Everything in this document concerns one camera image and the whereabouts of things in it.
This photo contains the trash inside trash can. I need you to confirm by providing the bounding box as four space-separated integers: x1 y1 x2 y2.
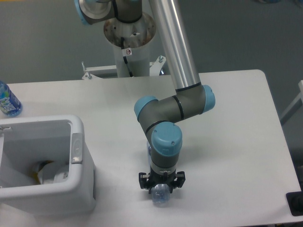
32 160 59 184

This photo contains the black object at table edge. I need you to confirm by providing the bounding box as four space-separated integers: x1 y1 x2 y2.
286 191 303 217

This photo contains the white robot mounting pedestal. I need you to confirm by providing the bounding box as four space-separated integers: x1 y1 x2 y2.
81 12 169 80

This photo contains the black cable on pedestal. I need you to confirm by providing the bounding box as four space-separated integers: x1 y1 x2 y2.
120 36 134 78

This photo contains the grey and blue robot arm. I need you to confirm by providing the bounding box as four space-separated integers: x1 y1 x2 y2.
75 0 215 190

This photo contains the white plastic wrapper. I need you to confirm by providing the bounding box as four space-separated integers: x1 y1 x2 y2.
53 165 69 183

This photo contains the white frame at right edge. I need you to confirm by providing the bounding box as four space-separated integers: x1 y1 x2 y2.
280 80 303 125

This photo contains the white trash can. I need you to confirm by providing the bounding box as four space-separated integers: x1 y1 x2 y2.
0 115 96 215

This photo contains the crushed clear plastic bottle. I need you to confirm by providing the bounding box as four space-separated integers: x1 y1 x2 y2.
151 184 170 208

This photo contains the blue labelled water bottle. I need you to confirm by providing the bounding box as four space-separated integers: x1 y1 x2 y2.
0 81 23 117

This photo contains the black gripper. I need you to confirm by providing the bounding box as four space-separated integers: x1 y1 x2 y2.
138 165 186 194

